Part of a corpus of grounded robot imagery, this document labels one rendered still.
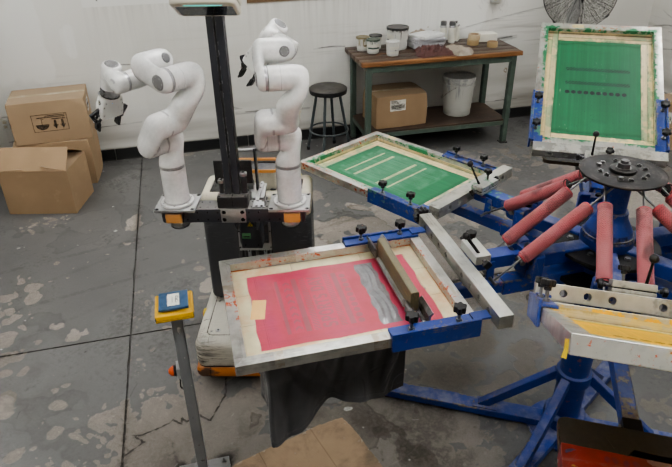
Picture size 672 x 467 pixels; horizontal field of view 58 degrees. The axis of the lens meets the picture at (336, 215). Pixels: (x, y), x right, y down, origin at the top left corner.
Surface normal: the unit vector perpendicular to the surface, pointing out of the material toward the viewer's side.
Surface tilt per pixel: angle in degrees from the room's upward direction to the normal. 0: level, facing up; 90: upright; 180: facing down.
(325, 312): 0
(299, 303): 0
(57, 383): 0
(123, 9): 90
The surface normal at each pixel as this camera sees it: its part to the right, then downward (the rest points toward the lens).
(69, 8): 0.25, 0.47
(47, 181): 0.00, 0.49
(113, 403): -0.01, -0.87
